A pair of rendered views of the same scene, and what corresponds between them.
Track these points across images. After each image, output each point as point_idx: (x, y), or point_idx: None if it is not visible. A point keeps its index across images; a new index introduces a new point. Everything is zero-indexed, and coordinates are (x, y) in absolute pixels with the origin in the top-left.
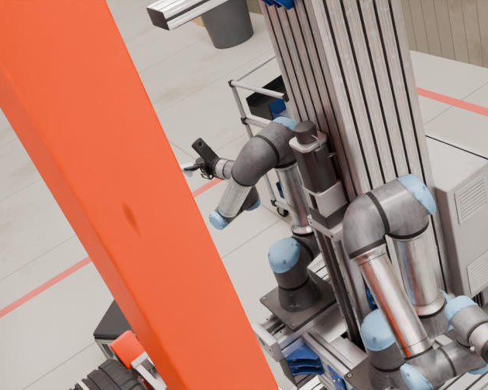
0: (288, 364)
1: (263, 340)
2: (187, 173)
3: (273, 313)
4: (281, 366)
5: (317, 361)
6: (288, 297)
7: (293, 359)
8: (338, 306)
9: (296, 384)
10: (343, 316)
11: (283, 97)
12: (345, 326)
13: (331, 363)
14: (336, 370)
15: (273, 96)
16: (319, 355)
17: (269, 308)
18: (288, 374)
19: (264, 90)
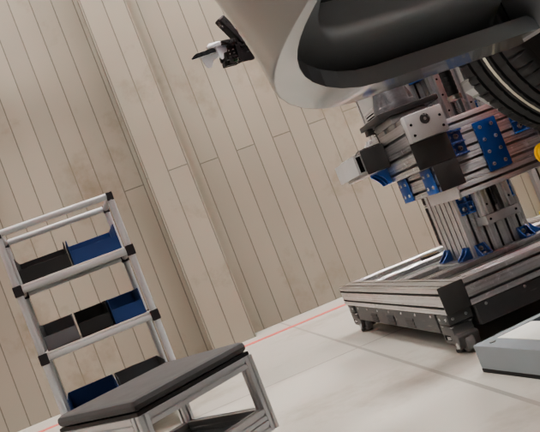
0: (450, 144)
1: (429, 109)
2: (220, 52)
3: (405, 107)
4: (438, 173)
5: (459, 140)
6: (404, 88)
7: (452, 130)
8: (436, 81)
9: (463, 175)
10: (443, 93)
11: (109, 192)
12: (447, 105)
13: (477, 110)
14: (483, 113)
15: (88, 203)
16: (459, 125)
17: (397, 107)
18: (451, 173)
19: (71, 205)
